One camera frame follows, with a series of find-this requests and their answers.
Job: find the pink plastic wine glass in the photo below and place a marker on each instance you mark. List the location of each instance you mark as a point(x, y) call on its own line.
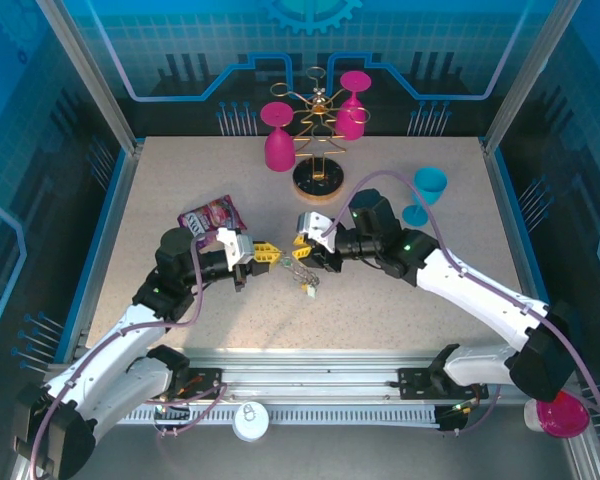
point(351, 122)
point(280, 147)

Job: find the aluminium frame post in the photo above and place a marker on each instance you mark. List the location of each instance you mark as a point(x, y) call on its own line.
point(85, 70)
point(530, 70)

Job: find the purple snack packet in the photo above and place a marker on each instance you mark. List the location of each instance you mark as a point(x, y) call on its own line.
point(215, 212)

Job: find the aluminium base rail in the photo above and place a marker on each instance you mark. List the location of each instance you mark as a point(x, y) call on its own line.
point(305, 372)

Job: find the white round cap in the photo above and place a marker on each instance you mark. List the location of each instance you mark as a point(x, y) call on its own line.
point(250, 422)

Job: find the pink and white plastic cup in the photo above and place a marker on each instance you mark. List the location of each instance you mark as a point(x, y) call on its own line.
point(562, 417)

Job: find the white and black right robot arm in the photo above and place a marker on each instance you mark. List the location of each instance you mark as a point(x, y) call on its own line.
point(480, 295)

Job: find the blue plastic wine glass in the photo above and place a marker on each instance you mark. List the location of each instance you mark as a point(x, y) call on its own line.
point(430, 185)

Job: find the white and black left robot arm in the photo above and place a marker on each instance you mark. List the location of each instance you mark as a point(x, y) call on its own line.
point(130, 325)

